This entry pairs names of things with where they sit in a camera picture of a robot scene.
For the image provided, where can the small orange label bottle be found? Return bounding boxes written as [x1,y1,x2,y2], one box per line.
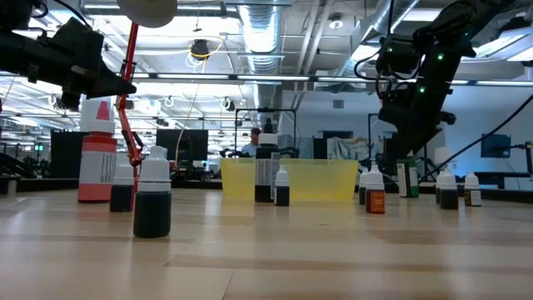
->
[365,162,386,215]

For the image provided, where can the black cap food coloring bottle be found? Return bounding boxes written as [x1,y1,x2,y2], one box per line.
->
[254,117,281,204]

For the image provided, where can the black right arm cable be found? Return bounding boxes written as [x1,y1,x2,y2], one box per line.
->
[418,93,533,184]

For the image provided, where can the black metal station frame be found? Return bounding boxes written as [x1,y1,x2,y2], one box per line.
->
[234,107,298,158]

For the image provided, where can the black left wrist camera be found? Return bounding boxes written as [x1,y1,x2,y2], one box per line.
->
[48,16,106,71]

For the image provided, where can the grey cover cloth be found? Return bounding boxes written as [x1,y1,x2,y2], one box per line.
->
[326,136,386,162]

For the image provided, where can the black background monitor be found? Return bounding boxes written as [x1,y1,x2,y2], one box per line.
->
[155,128,209,163]

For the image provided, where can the small brown label bottle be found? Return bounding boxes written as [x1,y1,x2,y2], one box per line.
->
[463,171,483,208]

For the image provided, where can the yellow plastic tray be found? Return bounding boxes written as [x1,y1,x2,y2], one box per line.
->
[219,157,360,201]

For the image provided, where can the black partition panel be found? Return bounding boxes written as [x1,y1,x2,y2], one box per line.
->
[50,130,84,179]

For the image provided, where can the dark background table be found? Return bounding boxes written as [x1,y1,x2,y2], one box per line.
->
[468,170,533,191]

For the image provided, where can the long ceiling light strip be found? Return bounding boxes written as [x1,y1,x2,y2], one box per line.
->
[132,72,533,87]

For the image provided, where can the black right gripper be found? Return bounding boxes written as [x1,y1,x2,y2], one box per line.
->
[376,97,458,173]

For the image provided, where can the black ceiling camera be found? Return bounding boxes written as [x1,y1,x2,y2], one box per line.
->
[190,38,211,59]

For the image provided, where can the pink cap food coloring bottle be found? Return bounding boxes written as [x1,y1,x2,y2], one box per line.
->
[77,99,118,204]

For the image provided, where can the silver diagonal ceiling duct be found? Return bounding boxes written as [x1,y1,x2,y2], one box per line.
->
[332,0,421,80]

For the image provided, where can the red desk lamp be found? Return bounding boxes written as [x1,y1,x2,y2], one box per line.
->
[114,0,179,195]

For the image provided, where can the monitor on swing arm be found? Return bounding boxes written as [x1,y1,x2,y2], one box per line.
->
[480,132,513,159]

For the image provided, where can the green food coloring bottle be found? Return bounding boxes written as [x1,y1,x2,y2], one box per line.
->
[396,157,420,198]

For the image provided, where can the person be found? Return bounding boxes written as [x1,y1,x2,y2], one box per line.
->
[241,127,262,158]

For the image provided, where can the silver round ceiling duct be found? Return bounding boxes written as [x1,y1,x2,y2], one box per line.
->
[237,0,285,110]

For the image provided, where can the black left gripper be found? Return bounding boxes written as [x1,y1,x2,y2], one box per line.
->
[22,37,138,112]

